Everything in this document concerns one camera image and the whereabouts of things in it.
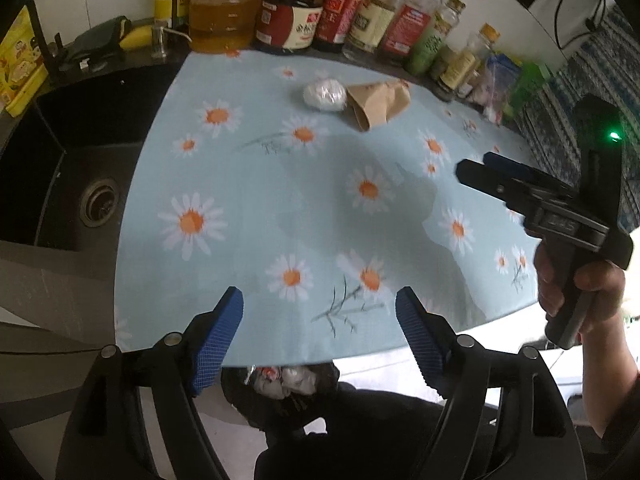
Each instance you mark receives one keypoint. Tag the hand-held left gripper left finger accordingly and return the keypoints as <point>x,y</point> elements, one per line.
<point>220,340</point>

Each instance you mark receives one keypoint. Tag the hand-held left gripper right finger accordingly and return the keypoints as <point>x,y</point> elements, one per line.
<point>417,340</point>

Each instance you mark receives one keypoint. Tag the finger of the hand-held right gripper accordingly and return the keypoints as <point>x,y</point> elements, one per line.
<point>515,165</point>
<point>500,182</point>

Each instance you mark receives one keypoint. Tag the black garbage bag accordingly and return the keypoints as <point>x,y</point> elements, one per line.
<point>310,425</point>

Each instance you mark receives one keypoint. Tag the person's right forearm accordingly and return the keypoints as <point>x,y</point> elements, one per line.
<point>610,370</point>

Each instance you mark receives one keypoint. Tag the person's right hand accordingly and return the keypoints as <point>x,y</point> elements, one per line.
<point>605,290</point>

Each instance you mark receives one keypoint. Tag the blue patterned cloth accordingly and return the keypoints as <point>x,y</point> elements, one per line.
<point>550,115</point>

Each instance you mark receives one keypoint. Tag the green packet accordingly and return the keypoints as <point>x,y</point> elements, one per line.
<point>530,85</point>

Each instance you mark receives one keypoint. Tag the clear bag with blue print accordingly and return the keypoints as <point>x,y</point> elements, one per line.
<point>495,85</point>

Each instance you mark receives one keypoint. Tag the yellow cap seasoning bottle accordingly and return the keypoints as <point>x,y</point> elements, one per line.
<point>462,67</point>

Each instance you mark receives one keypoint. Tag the brown paper bag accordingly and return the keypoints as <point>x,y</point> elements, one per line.
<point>380,102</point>

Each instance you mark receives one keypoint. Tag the green oil bottle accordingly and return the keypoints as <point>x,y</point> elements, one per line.
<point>427,50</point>

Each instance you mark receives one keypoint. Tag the red label vinegar bottle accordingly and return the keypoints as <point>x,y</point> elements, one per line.
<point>407,25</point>

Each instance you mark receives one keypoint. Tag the metal sink drain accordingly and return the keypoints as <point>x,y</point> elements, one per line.
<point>100,202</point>

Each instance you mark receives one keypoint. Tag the white crumpled plastic ball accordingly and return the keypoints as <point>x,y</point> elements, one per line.
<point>325,95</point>

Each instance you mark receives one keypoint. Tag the clear bottle beige label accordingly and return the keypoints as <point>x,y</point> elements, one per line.
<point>372,20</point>

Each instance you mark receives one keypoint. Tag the red label dark bottle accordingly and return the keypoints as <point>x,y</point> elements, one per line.
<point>340,10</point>

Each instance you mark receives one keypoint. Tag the black sink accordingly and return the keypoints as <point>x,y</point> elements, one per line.
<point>55,160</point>

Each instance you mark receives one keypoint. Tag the dark soy sauce jug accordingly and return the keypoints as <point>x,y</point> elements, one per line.
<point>287,20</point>

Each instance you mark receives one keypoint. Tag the metal soap dispenser pump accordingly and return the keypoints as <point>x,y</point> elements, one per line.
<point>161,42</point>

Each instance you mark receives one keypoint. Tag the large cooking oil jug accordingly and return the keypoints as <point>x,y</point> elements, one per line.
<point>225,20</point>

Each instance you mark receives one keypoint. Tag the black and yellow brush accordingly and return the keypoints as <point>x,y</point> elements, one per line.
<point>105,35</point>

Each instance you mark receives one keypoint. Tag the yellow box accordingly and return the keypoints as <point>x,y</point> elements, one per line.
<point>20,65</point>

